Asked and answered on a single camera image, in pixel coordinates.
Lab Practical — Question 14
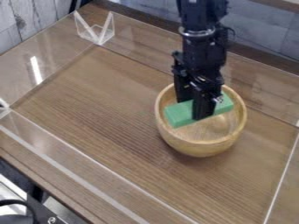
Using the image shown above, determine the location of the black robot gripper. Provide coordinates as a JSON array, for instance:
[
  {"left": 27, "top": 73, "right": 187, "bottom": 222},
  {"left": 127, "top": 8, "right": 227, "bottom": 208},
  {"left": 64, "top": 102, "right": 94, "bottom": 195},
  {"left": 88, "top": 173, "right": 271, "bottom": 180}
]
[{"left": 173, "top": 24, "right": 229, "bottom": 121}]

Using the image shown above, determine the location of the green rectangular block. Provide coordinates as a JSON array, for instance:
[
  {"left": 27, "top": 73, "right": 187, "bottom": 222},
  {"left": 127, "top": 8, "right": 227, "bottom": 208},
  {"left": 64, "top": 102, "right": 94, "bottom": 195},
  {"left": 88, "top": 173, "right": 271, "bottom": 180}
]
[{"left": 163, "top": 93, "right": 234, "bottom": 128}]

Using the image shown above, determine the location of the round wooden bowl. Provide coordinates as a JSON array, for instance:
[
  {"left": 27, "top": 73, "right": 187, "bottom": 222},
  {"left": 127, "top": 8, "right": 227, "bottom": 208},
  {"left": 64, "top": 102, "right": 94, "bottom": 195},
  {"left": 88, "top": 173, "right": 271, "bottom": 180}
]
[{"left": 154, "top": 84, "right": 249, "bottom": 158}]

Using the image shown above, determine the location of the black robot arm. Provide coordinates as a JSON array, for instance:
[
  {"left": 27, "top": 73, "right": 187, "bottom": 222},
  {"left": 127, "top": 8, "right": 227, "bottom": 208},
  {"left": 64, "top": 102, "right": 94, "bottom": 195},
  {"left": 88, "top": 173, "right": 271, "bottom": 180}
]
[{"left": 173, "top": 0, "right": 230, "bottom": 120}]

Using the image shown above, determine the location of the clear acrylic corner bracket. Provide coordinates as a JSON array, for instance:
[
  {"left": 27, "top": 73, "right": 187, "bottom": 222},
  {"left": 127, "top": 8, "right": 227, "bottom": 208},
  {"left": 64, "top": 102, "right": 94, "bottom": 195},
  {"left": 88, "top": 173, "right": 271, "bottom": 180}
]
[{"left": 74, "top": 11, "right": 115, "bottom": 46}]

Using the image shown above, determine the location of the clear acrylic tray wall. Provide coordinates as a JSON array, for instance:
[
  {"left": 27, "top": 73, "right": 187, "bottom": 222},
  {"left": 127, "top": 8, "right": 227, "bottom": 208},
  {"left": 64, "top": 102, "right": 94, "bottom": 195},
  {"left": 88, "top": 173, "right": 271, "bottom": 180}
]
[{"left": 0, "top": 99, "right": 198, "bottom": 224}]

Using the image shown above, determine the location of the black metal bracket with bolt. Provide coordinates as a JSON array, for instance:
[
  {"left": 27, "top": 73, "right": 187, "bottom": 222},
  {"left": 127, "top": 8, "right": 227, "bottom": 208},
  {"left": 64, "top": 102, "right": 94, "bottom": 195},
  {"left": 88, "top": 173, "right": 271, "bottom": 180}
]
[{"left": 26, "top": 195, "right": 68, "bottom": 224}]

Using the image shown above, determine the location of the black cable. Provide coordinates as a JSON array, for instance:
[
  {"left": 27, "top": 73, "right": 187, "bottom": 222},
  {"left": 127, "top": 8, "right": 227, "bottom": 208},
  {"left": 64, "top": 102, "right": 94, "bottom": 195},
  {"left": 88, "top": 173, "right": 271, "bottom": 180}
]
[{"left": 0, "top": 199, "right": 36, "bottom": 224}]

